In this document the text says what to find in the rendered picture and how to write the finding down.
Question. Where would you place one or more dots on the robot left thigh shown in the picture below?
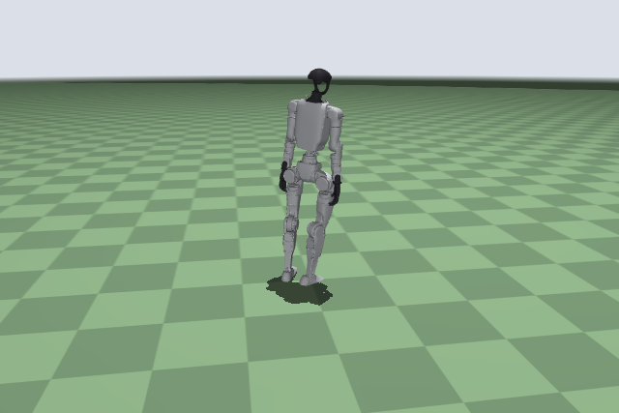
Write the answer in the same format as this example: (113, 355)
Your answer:
(293, 195)

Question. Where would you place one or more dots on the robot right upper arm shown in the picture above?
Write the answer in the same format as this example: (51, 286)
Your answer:
(335, 115)

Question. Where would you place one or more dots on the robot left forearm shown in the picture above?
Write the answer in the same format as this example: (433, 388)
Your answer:
(288, 152)

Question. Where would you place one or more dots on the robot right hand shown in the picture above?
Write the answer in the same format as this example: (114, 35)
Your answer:
(336, 192)

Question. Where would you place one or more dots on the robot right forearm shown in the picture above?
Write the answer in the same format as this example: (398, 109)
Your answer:
(336, 161)

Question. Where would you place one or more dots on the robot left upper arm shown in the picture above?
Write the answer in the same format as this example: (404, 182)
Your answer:
(291, 120)

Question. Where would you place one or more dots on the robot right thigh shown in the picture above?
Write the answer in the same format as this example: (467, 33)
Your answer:
(325, 185)

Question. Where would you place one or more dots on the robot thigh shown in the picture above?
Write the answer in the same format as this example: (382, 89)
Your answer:
(293, 195)
(325, 185)

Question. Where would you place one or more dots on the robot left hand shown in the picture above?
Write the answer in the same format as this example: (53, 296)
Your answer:
(282, 182)

